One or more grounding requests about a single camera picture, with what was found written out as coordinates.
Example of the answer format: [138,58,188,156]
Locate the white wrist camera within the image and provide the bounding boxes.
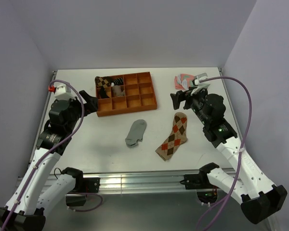
[48,84,76,101]
[187,73,210,95]

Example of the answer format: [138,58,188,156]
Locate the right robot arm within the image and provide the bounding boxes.
[170,89,288,224]

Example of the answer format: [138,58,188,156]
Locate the grey ankle sock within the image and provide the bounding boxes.
[125,119,147,148]

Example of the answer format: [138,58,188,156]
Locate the aluminium front rail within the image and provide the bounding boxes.
[14,168,265,197]

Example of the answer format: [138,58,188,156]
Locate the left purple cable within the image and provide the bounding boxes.
[0,79,104,229]

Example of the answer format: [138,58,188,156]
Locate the pink green sock pair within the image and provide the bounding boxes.
[174,74,195,90]

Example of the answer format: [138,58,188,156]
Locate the brown checkered rolled sock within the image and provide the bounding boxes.
[94,77,112,88]

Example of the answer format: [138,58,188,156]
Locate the argyle beige orange sock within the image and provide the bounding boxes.
[156,112,187,161]

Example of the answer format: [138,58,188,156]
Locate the orange compartment tray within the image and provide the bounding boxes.
[95,72,158,117]

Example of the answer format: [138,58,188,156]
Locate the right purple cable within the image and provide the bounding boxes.
[196,76,252,231]

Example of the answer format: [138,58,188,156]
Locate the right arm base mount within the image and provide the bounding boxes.
[180,174,210,190]

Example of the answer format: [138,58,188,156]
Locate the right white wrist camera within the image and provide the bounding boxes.
[187,73,210,95]

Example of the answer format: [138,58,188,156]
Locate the black white striped sock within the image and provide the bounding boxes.
[111,77,124,87]

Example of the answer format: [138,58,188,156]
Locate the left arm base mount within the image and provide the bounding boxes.
[81,177,100,193]

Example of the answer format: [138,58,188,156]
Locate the black sock in tray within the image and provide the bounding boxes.
[97,87,110,99]

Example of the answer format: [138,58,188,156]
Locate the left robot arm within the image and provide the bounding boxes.
[0,90,98,231]

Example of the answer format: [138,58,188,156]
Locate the purple cable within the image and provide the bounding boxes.
[0,79,104,229]
[196,76,252,231]

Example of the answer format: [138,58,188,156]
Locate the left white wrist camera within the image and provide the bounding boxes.
[48,84,76,101]

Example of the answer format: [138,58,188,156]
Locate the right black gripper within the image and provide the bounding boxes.
[170,86,210,125]

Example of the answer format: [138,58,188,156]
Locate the beige rolled sock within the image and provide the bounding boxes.
[111,85,125,97]

